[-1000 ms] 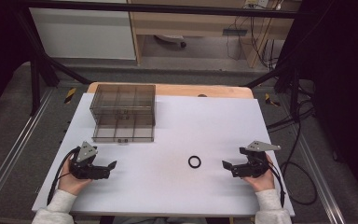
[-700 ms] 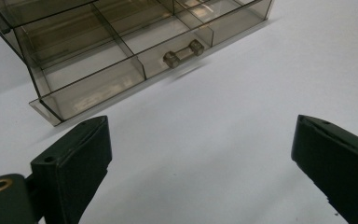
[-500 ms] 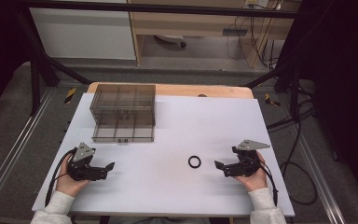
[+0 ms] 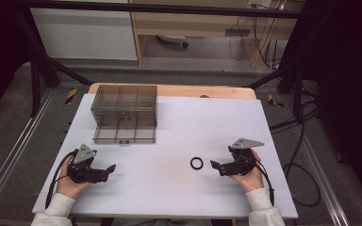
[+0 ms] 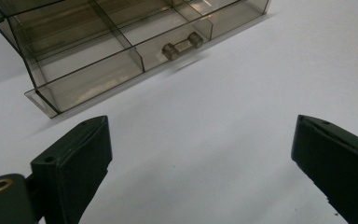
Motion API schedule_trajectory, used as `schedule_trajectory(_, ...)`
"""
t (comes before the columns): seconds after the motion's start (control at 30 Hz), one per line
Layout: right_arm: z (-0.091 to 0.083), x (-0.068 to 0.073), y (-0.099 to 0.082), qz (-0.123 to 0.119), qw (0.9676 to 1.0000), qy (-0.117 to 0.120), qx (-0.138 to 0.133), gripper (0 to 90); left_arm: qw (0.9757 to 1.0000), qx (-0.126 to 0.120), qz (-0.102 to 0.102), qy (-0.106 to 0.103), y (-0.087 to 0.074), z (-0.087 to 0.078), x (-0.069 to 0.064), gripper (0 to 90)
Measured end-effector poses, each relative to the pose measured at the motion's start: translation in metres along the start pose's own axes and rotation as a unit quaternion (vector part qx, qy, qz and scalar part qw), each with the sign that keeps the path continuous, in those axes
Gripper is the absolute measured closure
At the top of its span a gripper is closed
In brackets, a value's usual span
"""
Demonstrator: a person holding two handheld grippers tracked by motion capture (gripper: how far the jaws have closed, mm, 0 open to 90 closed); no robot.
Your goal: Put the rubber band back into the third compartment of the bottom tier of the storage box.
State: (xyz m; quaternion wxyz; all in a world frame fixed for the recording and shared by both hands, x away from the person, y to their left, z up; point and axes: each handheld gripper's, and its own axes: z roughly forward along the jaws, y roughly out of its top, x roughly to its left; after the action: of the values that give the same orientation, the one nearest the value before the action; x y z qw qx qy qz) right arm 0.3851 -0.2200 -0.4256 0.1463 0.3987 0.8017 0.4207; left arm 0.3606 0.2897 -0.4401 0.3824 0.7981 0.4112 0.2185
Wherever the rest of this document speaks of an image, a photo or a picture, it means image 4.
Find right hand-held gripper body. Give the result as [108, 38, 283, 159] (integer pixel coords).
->
[219, 137, 265, 177]

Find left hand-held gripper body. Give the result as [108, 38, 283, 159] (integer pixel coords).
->
[67, 143, 109, 185]

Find black hair tie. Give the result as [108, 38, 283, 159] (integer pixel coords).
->
[189, 156, 205, 170]

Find smoky transparent drawer organizer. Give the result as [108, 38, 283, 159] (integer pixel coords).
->
[90, 84, 158, 128]

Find person's right hand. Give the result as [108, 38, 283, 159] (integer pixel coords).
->
[230, 150, 265, 193]

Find person's left hand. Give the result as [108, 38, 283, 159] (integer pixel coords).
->
[56, 154, 92, 201]

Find white board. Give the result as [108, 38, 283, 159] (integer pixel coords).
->
[32, 93, 299, 219]

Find yellow black tape strip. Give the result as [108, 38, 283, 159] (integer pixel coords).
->
[64, 88, 77, 105]
[267, 93, 284, 108]

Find wooden table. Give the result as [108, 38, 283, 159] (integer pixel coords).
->
[88, 82, 258, 101]

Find black metal stand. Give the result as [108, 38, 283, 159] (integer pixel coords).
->
[248, 62, 305, 121]
[15, 8, 92, 118]

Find grey power strip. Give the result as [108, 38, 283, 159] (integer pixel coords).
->
[224, 28, 252, 37]

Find office chair base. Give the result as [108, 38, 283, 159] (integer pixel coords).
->
[155, 35, 190, 49]

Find wooden desk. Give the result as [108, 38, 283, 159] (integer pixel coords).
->
[128, 0, 305, 69]

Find white cabinet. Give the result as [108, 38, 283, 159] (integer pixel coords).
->
[30, 0, 139, 61]

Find dark curtain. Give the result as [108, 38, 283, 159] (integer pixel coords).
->
[0, 0, 34, 126]
[282, 0, 362, 205]

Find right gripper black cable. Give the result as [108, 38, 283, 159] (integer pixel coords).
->
[253, 156, 276, 207]

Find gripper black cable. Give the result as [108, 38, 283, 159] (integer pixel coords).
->
[253, 156, 276, 207]
[45, 150, 78, 210]

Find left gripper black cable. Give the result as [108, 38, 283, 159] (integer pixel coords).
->
[45, 150, 78, 210]

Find aluminium rail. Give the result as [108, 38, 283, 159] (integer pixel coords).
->
[0, 89, 56, 215]
[295, 125, 351, 226]

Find black floor cable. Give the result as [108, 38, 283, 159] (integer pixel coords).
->
[270, 100, 323, 208]

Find black desk cables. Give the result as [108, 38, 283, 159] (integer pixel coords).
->
[229, 13, 284, 72]

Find black frame crossbar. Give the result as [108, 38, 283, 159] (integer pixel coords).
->
[12, 0, 303, 20]

